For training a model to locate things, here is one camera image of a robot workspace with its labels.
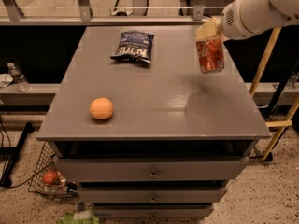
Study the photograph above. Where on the bottom grey drawer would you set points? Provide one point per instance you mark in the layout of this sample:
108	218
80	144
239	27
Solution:
152	211

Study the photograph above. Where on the crumpled white paper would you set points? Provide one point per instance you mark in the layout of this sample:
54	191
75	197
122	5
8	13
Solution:
5	80

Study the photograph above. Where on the red apple in basket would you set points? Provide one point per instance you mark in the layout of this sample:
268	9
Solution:
50	177

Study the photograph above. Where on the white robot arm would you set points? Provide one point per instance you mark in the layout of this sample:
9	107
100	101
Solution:
271	14

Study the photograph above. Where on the red coke can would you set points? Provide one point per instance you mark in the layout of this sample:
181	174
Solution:
210	55

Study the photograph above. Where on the blue Kettle chips bag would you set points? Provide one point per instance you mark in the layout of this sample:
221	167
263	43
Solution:
134	46

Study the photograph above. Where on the grey drawer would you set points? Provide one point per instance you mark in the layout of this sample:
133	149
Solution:
147	170
152	211
152	194

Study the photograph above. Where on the grey drawer cabinet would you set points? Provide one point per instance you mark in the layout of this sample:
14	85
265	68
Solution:
169	109

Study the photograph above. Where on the black metal stand leg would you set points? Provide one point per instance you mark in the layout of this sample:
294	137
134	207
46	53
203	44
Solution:
11	155

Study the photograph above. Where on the black wire basket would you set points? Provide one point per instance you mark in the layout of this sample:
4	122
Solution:
61	189

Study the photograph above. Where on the clear plastic water bottle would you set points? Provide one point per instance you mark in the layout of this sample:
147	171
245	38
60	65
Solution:
18	77

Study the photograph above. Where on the top grey drawer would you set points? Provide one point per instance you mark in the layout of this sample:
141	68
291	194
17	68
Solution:
147	170

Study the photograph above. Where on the green snack bag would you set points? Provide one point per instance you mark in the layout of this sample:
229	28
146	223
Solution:
83	217

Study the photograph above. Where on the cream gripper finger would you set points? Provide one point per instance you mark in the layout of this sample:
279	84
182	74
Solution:
208	30

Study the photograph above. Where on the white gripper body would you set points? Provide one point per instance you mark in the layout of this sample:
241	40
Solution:
239	21

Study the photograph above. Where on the orange fruit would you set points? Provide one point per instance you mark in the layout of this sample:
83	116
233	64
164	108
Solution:
101	108

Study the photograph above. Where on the middle grey drawer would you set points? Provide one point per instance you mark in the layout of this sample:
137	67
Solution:
152	194

